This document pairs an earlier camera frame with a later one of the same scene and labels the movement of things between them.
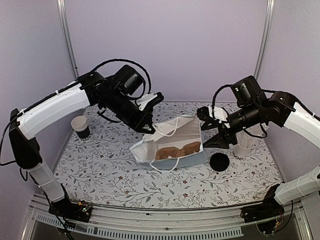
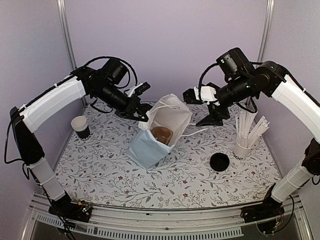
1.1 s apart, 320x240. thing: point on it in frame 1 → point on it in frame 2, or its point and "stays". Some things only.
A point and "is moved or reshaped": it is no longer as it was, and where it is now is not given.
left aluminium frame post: x=61 y=5 stays
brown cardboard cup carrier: x=171 y=152 → x=162 y=134
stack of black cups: x=79 y=124 stays
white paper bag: x=175 y=143 is moved or reshaped
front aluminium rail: x=165 y=223 stays
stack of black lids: x=219 y=162 stays
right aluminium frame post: x=263 y=38 stays
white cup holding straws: x=240 y=152 stays
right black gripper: x=219 y=137 → x=214 y=118
